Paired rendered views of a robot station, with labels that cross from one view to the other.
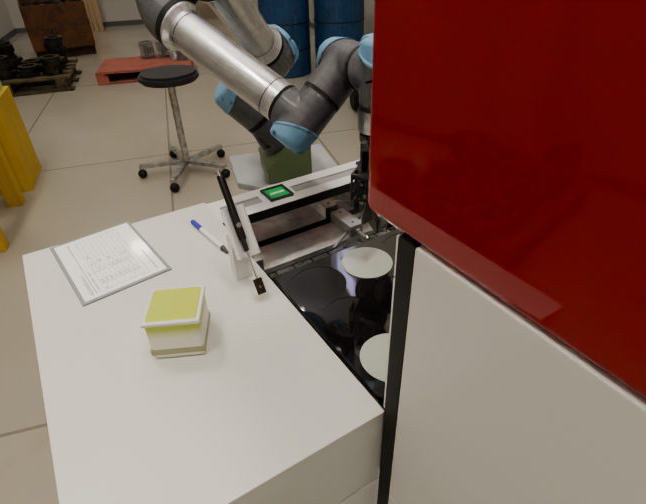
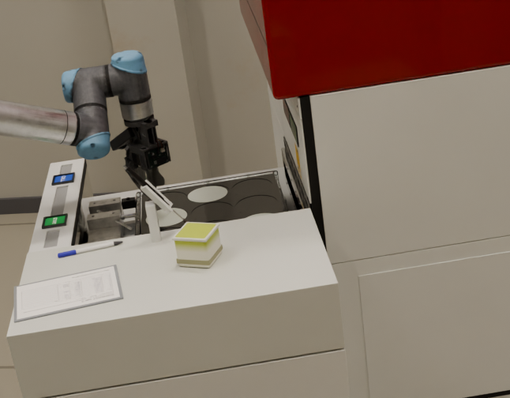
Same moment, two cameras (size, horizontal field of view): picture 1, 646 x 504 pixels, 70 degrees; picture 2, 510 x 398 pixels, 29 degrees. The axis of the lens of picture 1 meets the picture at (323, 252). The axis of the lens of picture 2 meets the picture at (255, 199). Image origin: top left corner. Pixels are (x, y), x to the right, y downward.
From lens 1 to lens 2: 185 cm
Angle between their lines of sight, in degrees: 54
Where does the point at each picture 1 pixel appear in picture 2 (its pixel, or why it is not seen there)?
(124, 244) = (54, 285)
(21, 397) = not seen: outside the picture
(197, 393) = (251, 255)
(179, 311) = (205, 228)
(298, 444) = (309, 230)
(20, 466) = not seen: outside the picture
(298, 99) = (91, 116)
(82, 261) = (58, 302)
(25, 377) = not seen: outside the picture
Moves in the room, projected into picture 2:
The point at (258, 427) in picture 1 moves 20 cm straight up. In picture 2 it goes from (290, 239) to (279, 149)
